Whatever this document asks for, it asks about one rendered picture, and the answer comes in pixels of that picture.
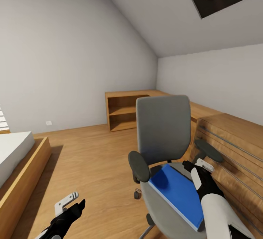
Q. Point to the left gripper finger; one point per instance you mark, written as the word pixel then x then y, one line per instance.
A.
pixel 82 205

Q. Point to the folder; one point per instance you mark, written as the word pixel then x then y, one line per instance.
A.
pixel 179 191

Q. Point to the cabinet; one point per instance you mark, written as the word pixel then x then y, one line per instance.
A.
pixel 240 177

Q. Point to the swivel chair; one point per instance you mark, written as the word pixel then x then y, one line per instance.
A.
pixel 164 134

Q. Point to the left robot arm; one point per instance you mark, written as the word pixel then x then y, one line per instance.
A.
pixel 64 218

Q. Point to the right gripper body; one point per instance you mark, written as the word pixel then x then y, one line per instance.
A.
pixel 189 166

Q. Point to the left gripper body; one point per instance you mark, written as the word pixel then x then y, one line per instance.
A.
pixel 69 216

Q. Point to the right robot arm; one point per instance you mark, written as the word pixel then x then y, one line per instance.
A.
pixel 221 221

